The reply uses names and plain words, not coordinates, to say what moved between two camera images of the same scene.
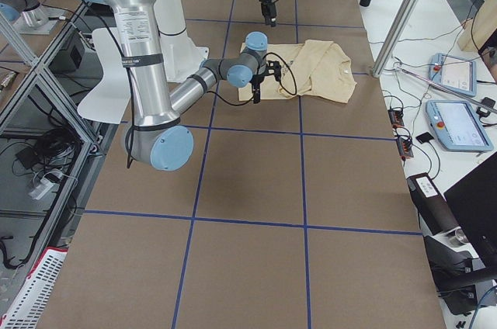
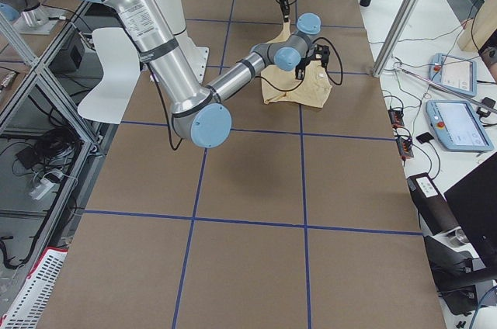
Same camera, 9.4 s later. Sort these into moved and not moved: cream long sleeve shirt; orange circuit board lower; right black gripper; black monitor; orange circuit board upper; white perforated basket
Moved: right black gripper; cream long sleeve shirt
Not moved: orange circuit board upper; black monitor; white perforated basket; orange circuit board lower
